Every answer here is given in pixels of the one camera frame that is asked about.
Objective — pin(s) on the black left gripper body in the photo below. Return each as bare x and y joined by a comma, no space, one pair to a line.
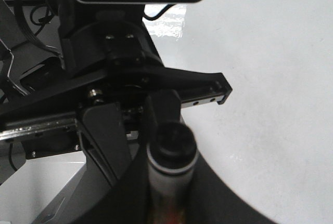
40,111

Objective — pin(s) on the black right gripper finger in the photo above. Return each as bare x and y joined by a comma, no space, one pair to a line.
162,129
104,139

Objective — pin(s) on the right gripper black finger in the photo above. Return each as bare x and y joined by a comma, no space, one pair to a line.
210,200
95,201

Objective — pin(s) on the black whiteboard marker with tape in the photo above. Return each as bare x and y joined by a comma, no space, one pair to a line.
171,160

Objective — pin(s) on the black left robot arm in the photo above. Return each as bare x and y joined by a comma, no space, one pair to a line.
83,37

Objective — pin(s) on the white whiteboard with aluminium frame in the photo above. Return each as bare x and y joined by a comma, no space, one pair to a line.
271,142

